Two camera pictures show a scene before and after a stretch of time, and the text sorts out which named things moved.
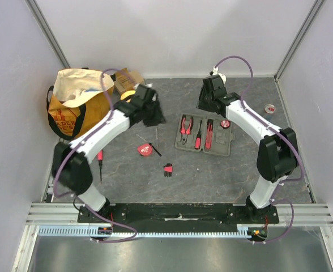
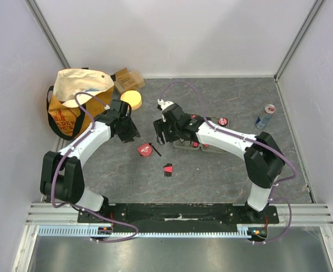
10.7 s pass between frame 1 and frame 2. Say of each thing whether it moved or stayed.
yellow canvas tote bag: stayed
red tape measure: stayed
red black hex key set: stayed
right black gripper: moved
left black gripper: moved
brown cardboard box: stayed
